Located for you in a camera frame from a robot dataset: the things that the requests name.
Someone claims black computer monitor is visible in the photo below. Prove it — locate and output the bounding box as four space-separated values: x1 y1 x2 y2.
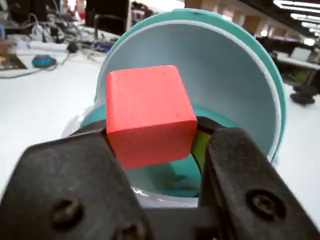
84 0 131 36

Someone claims blue round gadget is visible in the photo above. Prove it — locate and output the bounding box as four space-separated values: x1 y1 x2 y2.
32 54 57 69

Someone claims brown flat board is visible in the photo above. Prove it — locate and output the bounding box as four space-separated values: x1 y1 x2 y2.
0 53 28 71

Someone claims red cube block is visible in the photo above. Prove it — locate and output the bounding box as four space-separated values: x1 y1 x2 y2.
106 64 198 170

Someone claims teal whale-shaped bin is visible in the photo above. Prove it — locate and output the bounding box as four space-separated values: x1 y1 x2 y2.
61 8 287 208

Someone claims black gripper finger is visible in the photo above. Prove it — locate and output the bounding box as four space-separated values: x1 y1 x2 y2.
191 115 320 240
0 119 154 240

